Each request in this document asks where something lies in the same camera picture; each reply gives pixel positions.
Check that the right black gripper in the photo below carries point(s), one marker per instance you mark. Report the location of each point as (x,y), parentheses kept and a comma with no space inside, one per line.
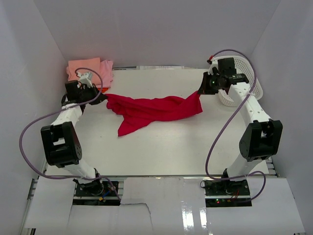
(204,89)

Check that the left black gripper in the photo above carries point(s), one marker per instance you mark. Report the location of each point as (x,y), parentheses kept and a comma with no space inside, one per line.
(94,90)

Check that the red t shirt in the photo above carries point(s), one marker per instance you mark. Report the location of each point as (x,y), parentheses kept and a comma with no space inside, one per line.
(139,113)

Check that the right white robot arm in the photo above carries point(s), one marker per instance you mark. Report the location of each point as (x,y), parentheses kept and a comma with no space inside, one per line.
(262,136)

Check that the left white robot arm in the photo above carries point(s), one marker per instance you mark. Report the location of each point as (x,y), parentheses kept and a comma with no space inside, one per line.
(60,141)

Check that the folded orange t shirt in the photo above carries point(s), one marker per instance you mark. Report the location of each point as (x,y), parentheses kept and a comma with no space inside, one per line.
(103,90)

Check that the folded peach t shirt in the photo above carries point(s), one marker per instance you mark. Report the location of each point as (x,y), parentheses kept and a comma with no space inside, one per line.
(93,64)

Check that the white plastic basket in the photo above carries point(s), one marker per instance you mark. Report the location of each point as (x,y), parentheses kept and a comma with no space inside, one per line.
(242,66)

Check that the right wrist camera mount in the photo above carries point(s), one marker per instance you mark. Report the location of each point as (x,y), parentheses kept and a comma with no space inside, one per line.
(213,65)

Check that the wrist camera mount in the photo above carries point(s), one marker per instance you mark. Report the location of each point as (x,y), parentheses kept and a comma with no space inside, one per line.
(85,78)
(213,65)

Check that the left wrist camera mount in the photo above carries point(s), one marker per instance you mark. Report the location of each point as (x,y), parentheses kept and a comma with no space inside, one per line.
(85,78)

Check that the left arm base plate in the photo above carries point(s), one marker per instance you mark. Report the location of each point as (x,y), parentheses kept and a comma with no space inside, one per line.
(105,196)

